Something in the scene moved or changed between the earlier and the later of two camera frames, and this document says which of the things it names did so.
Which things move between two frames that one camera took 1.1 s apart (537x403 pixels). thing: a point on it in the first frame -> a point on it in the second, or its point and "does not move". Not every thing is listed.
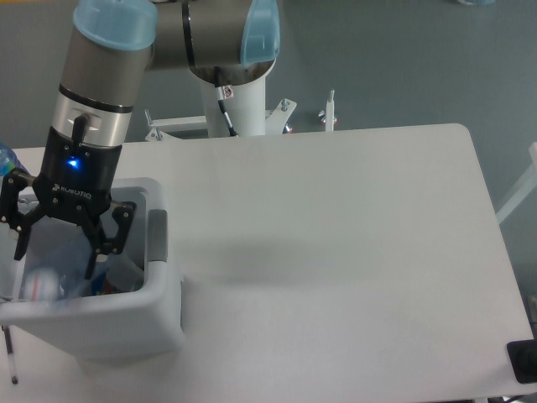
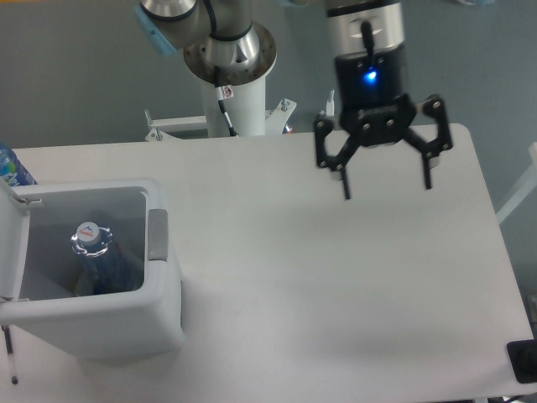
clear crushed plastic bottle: [56, 269] -> [103, 269]
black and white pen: [8, 340] does not move
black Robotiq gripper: [75, 182] -> [369, 91]
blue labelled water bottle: [8, 160] does not move
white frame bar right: [524, 189] does not move
